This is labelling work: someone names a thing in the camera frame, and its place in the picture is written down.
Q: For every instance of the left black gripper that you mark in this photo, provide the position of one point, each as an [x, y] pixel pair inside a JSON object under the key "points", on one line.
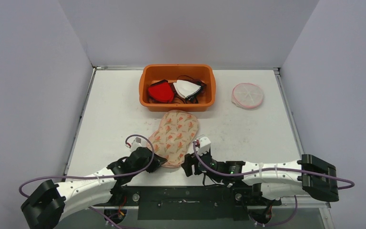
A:
{"points": [[157, 161]]}

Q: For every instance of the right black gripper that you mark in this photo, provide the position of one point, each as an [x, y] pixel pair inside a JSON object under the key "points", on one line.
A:
{"points": [[189, 164]]}

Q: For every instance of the floral padded bra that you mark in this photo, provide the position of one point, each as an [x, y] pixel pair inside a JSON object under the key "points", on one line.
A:
{"points": [[176, 131]]}

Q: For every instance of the orange plastic tub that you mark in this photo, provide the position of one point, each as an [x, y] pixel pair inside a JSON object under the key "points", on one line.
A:
{"points": [[158, 94]]}

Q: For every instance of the white bra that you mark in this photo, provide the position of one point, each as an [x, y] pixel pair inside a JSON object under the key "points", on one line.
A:
{"points": [[186, 89]]}

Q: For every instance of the white mesh laundry bag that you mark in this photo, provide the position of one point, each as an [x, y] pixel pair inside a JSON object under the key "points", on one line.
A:
{"points": [[247, 96]]}

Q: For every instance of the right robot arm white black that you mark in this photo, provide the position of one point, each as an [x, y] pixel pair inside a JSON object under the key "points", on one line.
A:
{"points": [[309, 175]]}

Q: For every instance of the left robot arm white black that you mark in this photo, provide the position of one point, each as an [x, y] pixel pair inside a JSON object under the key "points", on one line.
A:
{"points": [[51, 202]]}

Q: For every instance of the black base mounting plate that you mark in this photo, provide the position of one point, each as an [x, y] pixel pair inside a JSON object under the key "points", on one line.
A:
{"points": [[201, 213]]}

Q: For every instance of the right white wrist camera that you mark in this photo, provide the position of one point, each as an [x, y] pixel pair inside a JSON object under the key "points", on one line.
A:
{"points": [[202, 146]]}

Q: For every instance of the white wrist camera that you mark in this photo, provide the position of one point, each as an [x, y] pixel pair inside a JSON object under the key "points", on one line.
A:
{"points": [[136, 143], [202, 146]]}

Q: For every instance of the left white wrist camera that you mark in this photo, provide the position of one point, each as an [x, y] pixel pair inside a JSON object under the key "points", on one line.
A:
{"points": [[136, 143]]}

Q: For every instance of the aluminium front rail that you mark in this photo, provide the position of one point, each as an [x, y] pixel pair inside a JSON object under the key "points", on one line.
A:
{"points": [[296, 205]]}

